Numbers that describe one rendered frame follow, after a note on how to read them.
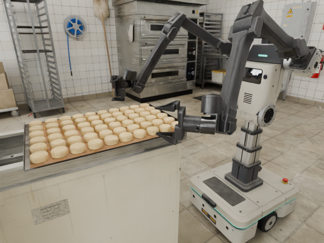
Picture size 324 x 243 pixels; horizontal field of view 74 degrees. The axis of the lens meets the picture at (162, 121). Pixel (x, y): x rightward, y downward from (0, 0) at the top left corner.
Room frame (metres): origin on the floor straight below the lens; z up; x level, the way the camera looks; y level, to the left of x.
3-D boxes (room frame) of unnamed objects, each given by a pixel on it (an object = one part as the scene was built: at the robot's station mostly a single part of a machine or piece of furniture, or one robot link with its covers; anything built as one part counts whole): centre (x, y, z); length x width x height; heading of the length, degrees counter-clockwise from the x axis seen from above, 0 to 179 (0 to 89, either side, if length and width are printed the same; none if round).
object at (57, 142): (0.67, 0.36, 0.91); 0.05 x 0.05 x 0.02
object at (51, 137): (0.72, 0.39, 0.91); 0.05 x 0.05 x 0.02
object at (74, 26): (4.46, 1.65, 1.10); 0.41 x 0.17 x 1.10; 126
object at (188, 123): (0.67, -0.09, 0.99); 0.07 x 0.07 x 0.10; 75
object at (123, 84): (1.22, 0.23, 1.00); 0.07 x 0.07 x 0.10; 75
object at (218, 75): (5.47, -1.52, 0.36); 0.47 x 0.39 x 0.26; 124
